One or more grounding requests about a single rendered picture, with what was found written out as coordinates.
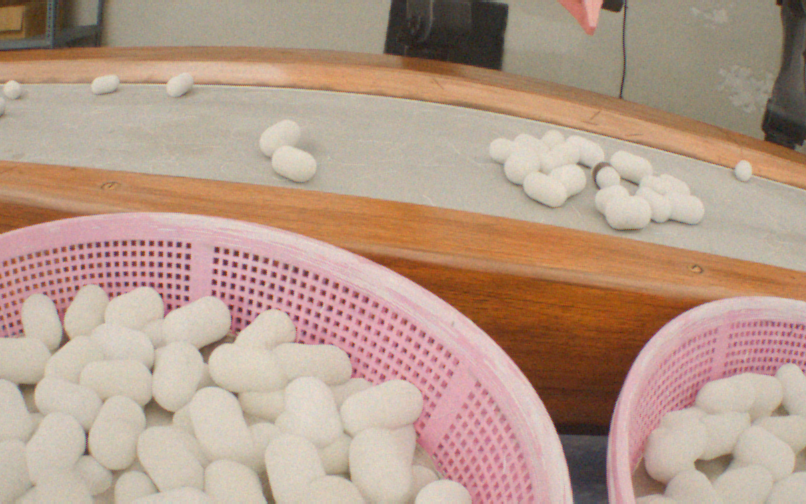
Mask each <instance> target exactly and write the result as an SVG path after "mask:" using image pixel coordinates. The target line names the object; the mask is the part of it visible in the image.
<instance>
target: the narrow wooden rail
mask: <svg viewBox="0 0 806 504"><path fill-rule="evenodd" d="M139 212H151V213H181V214H194V215H204V216H213V217H220V218H227V219H234V220H240V221H245V222H250V223H255V224H260V225H265V226H269V227H273V228H277V229H281V230H285V231H289V232H292V233H296V234H300V235H303V236H306V237H309V238H312V239H316V240H319V241H322V242H325V243H328V244H330V245H333V246H336V247H339V248H341V249H344V250H347V251H349V252H351V253H354V254H356V255H359V256H361V257H364V258H366V259H368V260H370V261H372V262H375V263H377V264H379V265H381V266H383V267H385V268H388V269H389V270H391V271H393V272H395V273H397V274H399V275H401V276H403V277H405V278H407V279H409V280H410V281H412V282H414V283H416V284H417V285H419V286H421V287H422V288H424V289H426V290H428V291H429V292H431V293H432V294H434V295H435V296H437V297H438V298H440V299H441V300H443V301H444V302H446V303H448V304H449V305H450V306H452V307H453V308H454V309H456V310H457V311H458V312H460V313H461V314H463V315H464V316H465V317H467V318H468V319H469V320H470V321H471V322H473V323H474V324H475V325H476V326H477V327H479V328H480V329H481V330H482V331H483V332H485V333H486V334H487V335H488V336H489V337H490V338H491V339H492V340H493V341H494V342H495V343H496V344H497V345H498V346H499V347H500V348H501V349H502V350H503V351H504V352H505V353H506V354H507V356H508V357H509V358H510V359H511V360H512V361H513V362H514V363H515V364H516V366H517V367H518V368H519V370H520V371H521V372H522V373H523V375H524V376H525V377H526V379H527V380H528V381H529V383H530V384H531V386H532V387H533V389H534V390H535V392H536V394H537V395H538V397H539V398H540V400H541V401H542V403H543V405H544V407H545V409H546V411H547V413H548V415H549V417H550V419H551V421H552V423H553V425H554V428H555V430H556V433H557V434H558V435H589V436H609V431H610V426H611V420H612V417H613V413H614V409H615V406H616V403H617V400H618V398H619V395H620V392H621V390H622V387H623V385H624V382H625V380H626V377H627V375H628V373H629V371H630V369H631V367H632V365H633V363H634V361H635V360H636V358H637V357H638V355H639V354H640V352H641V351H642V349H643V348H644V347H645V346H646V344H647V343H648V342H649V341H650V340H651V339H652V338H653V337H654V336H655V335H656V334H657V333H658V332H659V331H660V330H661V329H662V328H663V327H664V326H665V325H667V324H668V323H669V322H671V321H672V320H673V319H675V318H676V317H678V316H680V315H681V314H683V313H685V312H687V311H689V310H691V309H693V308H695V307H698V306H701V305H703V304H706V303H710V302H714V301H717V300H723V299H728V298H736V297H750V296H762V297H778V298H786V299H793V300H798V301H804V302H806V271H802V270H797V269H791V268H786V267H781V266H775V265H770V264H765V263H760V262H754V261H749V260H744V259H738V258H733V257H728V256H722V255H717V254H712V253H706V252H701V251H696V250H690V249H685V248H679V247H674V246H669V245H663V244H658V243H652V242H647V241H641V240H636V239H630V238H625V237H619V236H614V235H608V234H602V233H597V232H591V231H585V230H580V229H574V228H568V227H562V226H557V225H551V224H545V223H539V222H533V221H527V220H521V219H515V218H509V217H502V216H496V215H490V214H484V213H477V212H471V211H464V210H458V209H451V208H444V207H438V206H431V205H424V204H417V203H409V202H402V201H395V200H388V199H380V198H372V197H365V196H357V195H349V194H341V193H333V192H324V191H316V190H307V189H298V188H290V187H281V186H272V185H262V184H253V183H244V182H234V181H224V180H215V179H205V178H195V177H184V176H174V175H164V174H154V173H143V172H132V171H122V170H111V169H100V168H89V167H78V166H67V165H56V164H45V163H34V162H23V161H12V160H1V159H0V234H3V233H7V232H10V231H14V230H17V229H21V228H25V227H29V226H33V225H38V224H42V223H47V222H52V221H58V220H63V219H70V218H76V217H83V216H92V215H102V214H115V213H139Z"/></svg>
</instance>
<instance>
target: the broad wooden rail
mask: <svg viewBox="0 0 806 504"><path fill-rule="evenodd" d="M182 73H188V74H190V75H191V76H192V77H193V85H222V86H248V87H270V88H287V89H303V90H317V91H330V92H342V93H353V94H363V95H373V96H382V97H391V98H399V99H407V100H415V101H422V102H430V103H437V104H443V105H450V106H456V107H463V108H469V109H475V110H480V111H486V112H492V113H497V114H503V115H508V116H513V117H518V118H523V119H528V120H533V121H538V122H543V123H548V124H553V125H557V126H562V127H566V128H571V129H575V130H580V131H584V132H588V133H593V134H597V135H601V136H606V137H610V138H614V139H618V140H622V141H626V142H630V143H634V144H638V145H642V146H646V147H650V148H654V149H658V150H662V151H665V152H669V153H673V154H677V155H681V156H684V157H688V158H692V159H696V160H699V161H703V162H707V163H710V164H714V165H718V166H721V167H725V168H729V169H732V170H735V168H736V166H737V164H738V163H739V162H740V161H742V160H745V161H747V162H749V163H750V165H751V167H752V174H751V175H754V176H757V177H761V178H764V179H768V180H771V181H775V182H778V183H782V184H785V185H789V186H792V187H796V188H799V189H803V190H806V154H804V153H801V152H798V151H795V150H792V149H789V148H785V147H782V146H779V145H776V144H773V143H770V142H767V141H764V140H760V139H757V138H754V137H751V136H748V135H744V134H741V133H738V132H735V131H732V130H728V129H725V128H722V127H718V126H715V125H712V124H709V123H705V122H702V121H698V120H695V119H692V118H688V117H685V116H681V115H678V114H675V113H671V112H668V111H664V110H661V109H657V108H653V107H650V106H646V105H643V104H639V103H635V102H631V101H628V100H624V99H620V98H616V97H612V96H609V95H605V94H601V93H597V92H593V91H589V90H584V89H580V88H576V87H572V86H568V85H563V84H559V83H554V82H550V81H545V80H541V79H536V78H531V77H527V76H522V75H517V74H512V73H507V72H501V71H496V70H490V69H485V68H479V67H473V66H467V65H461V64H455V63H448V62H441V61H434V60H427V59H420V58H410V57H401V56H394V55H385V54H376V53H365V52H354V51H341V50H327V49H310V48H290V47H262V46H133V47H98V48H69V49H44V50H21V51H0V84H6V83H7V82H9V81H15V82H17V83H19V84H92V83H93V81H94V80H95V79H96V78H98V77H103V76H109V75H115V76H117V77H118V79H119V84H168V82H169V80H170V79H171V78H173V77H176V76H178V75H180V74H182Z"/></svg>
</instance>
